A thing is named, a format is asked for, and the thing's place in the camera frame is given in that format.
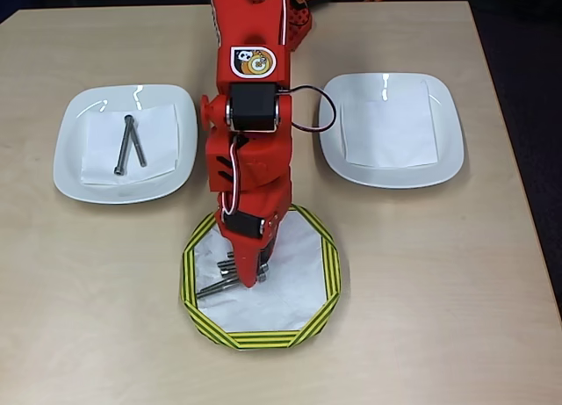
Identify yellow green striped paper bowl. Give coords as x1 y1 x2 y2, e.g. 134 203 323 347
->
178 204 343 351

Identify white paper napkin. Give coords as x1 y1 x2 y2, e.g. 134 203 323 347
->
340 79 439 168

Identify white square plate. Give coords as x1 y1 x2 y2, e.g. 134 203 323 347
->
52 83 199 206
318 72 465 190

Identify white red servo cable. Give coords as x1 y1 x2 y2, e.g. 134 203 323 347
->
219 134 248 217

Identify black red servo cable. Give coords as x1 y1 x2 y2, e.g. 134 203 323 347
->
278 84 338 134

